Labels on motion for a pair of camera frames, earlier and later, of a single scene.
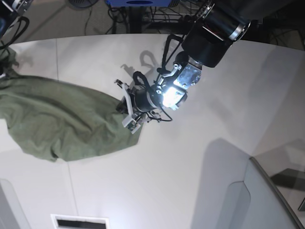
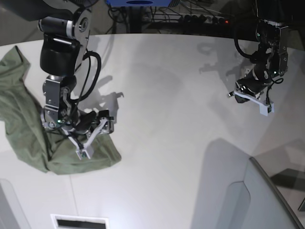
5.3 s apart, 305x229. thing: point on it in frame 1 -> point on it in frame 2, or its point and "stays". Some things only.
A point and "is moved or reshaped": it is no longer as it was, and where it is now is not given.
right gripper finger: [122, 107] -> [240, 99]
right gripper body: [143, 100] -> [252, 83]
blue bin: [138, 3] stays
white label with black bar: [73, 222] stays
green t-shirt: [57, 120] is moved or reshaped
